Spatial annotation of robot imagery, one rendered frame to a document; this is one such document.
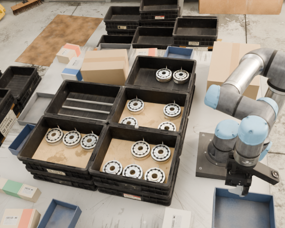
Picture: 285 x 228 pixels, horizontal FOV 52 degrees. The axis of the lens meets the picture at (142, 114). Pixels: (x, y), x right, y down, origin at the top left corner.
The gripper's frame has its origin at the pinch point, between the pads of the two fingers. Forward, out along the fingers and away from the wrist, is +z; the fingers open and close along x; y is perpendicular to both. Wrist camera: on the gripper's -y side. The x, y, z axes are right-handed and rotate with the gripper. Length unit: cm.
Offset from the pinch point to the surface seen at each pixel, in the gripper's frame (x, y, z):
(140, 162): -26, 47, 27
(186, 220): -2.0, 19.7, 33.3
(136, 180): -9.6, 43.7, 18.5
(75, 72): -94, 112, 25
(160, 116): -58, 42, 24
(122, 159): -26, 56, 27
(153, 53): -124, 60, 24
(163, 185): -9.5, 31.5, 18.6
